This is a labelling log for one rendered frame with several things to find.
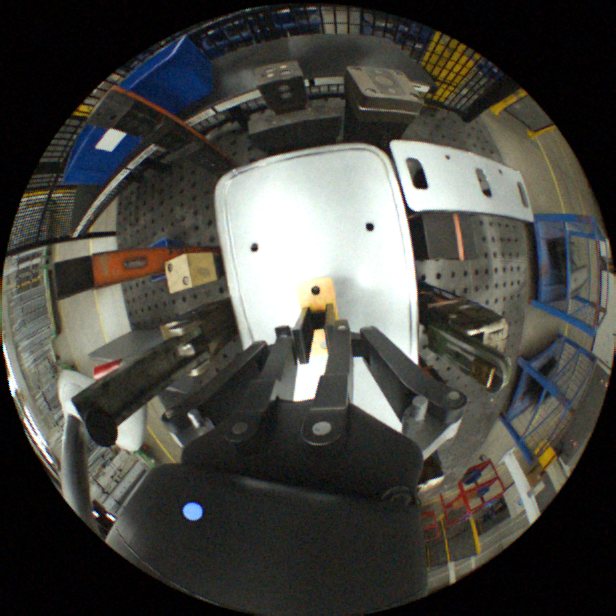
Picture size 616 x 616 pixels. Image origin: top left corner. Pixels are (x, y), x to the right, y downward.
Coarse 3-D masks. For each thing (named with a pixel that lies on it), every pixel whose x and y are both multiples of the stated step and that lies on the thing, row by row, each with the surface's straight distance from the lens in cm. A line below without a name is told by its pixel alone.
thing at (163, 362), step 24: (192, 336) 23; (144, 360) 20; (168, 360) 22; (192, 360) 23; (96, 384) 19; (120, 384) 20; (144, 384) 21; (168, 384) 21; (96, 408) 16; (120, 408) 20; (96, 432) 16
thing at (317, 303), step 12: (300, 288) 22; (324, 288) 22; (300, 300) 22; (312, 300) 22; (324, 300) 22; (312, 312) 22; (324, 312) 22; (336, 312) 22; (312, 324) 22; (324, 336) 23; (312, 348) 24; (324, 348) 24
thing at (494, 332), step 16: (432, 288) 50; (432, 304) 35; (448, 304) 35; (464, 304) 35; (432, 320) 33; (448, 320) 29; (464, 320) 28; (480, 320) 29; (496, 320) 29; (480, 336) 28; (496, 336) 29
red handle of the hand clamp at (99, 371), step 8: (184, 344) 24; (192, 344) 24; (176, 352) 24; (184, 352) 24; (192, 352) 24; (120, 360) 27; (128, 360) 26; (96, 368) 30; (104, 368) 28; (112, 368) 27; (96, 376) 29
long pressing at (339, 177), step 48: (336, 144) 28; (240, 192) 27; (288, 192) 25; (336, 192) 24; (384, 192) 25; (240, 240) 25; (288, 240) 24; (336, 240) 23; (384, 240) 24; (240, 288) 26; (288, 288) 24; (336, 288) 23; (384, 288) 24; (240, 336) 27
